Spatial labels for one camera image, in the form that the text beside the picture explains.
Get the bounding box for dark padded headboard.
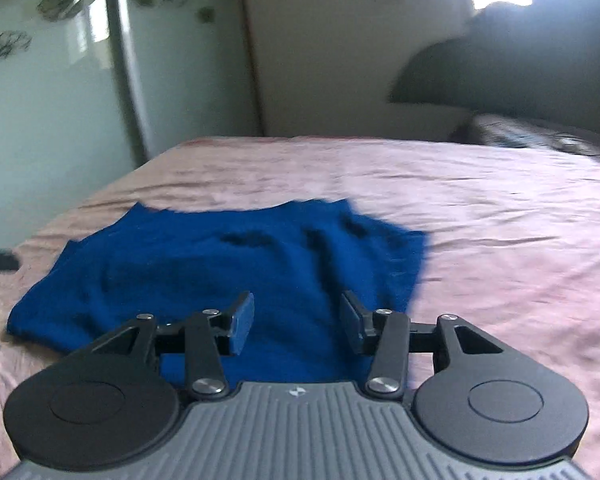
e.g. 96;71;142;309
387;0;600;138

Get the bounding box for bed with pink sheet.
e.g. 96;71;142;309
0;135;600;480

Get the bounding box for blue beaded sweater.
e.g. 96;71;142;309
6;198;427;392

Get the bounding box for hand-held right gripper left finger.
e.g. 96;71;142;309
86;291;256;401

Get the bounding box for frosted wardrobe door flower decals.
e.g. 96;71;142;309
0;0;148;251
111;0;262;161

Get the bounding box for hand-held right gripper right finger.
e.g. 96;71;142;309
339;290;507;402

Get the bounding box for patterned pillow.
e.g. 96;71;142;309
450;112;600;161

